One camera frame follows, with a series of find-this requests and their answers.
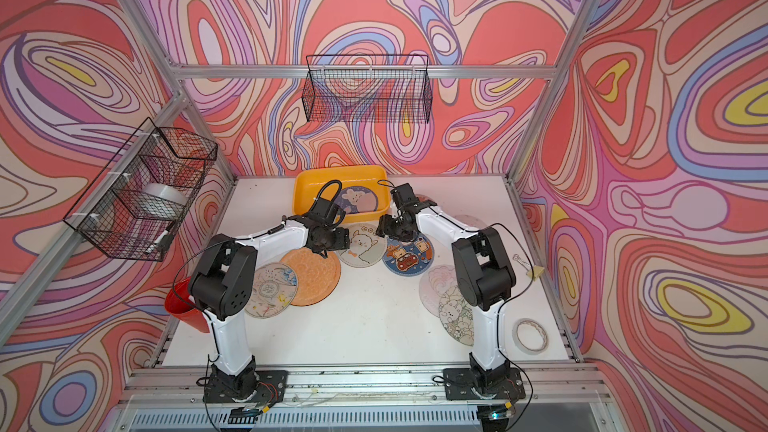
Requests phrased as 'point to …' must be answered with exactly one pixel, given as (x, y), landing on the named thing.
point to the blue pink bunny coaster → (357, 199)
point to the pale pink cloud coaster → (434, 284)
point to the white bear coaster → (366, 247)
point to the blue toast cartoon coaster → (408, 259)
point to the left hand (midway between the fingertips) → (345, 243)
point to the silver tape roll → (163, 201)
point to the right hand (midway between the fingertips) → (385, 240)
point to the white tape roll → (530, 336)
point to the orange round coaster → (318, 277)
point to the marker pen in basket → (160, 237)
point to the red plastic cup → (179, 303)
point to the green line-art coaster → (457, 316)
